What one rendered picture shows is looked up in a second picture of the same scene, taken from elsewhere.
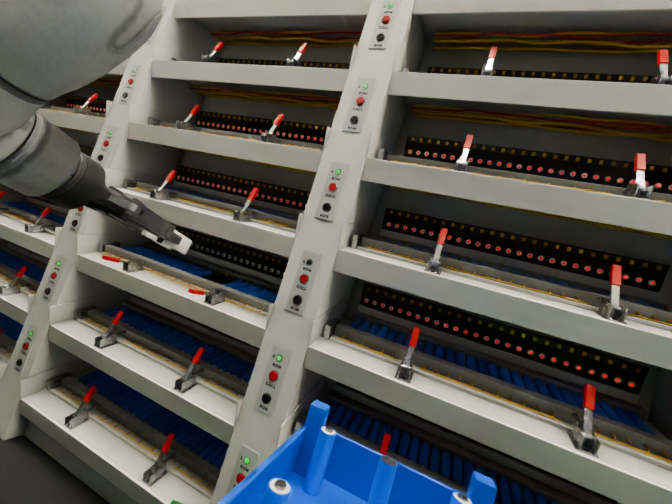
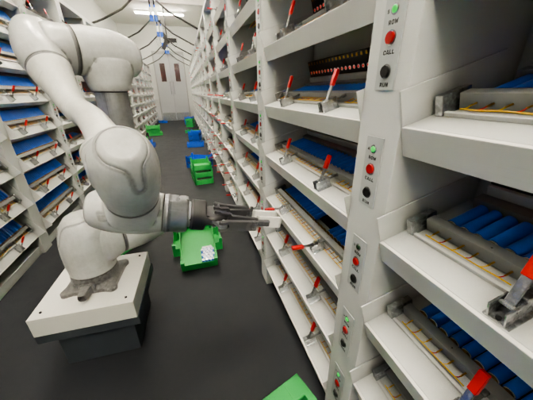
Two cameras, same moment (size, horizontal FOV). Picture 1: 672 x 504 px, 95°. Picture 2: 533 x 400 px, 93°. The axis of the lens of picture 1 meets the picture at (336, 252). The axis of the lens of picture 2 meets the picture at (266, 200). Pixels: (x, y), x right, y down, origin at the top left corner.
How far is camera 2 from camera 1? 42 cm
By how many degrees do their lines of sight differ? 60
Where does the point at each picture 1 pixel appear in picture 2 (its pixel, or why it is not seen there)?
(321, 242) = (366, 229)
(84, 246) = (267, 192)
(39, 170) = (174, 227)
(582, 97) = not seen: outside the picture
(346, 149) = (380, 117)
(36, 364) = (267, 252)
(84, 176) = (194, 218)
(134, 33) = (140, 182)
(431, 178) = (503, 162)
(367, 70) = not seen: outside the picture
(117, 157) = (266, 132)
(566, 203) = not seen: outside the picture
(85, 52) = (134, 201)
